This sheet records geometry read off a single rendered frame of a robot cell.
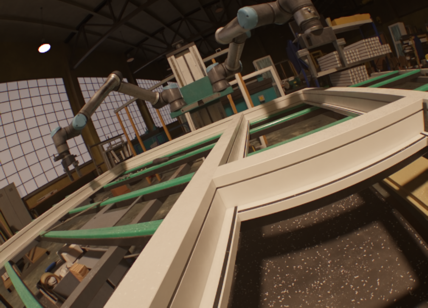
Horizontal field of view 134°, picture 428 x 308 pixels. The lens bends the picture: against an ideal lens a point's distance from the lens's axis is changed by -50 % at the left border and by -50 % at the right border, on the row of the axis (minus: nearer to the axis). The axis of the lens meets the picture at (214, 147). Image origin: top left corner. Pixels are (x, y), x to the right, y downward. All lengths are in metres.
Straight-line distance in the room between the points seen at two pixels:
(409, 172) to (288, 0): 0.70
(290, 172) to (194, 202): 0.13
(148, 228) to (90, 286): 0.20
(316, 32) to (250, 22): 0.24
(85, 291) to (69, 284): 0.52
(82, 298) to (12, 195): 7.11
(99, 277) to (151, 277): 0.33
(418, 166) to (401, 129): 0.43
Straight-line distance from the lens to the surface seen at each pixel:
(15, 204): 7.46
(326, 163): 0.27
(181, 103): 1.82
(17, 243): 1.13
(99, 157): 9.89
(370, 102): 0.51
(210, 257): 0.21
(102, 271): 0.47
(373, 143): 0.30
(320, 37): 0.70
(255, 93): 4.67
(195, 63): 2.01
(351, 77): 4.91
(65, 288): 0.96
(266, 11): 0.76
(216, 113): 1.99
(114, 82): 1.48
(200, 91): 1.92
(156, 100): 1.89
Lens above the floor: 1.02
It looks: 12 degrees down
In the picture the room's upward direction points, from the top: 24 degrees counter-clockwise
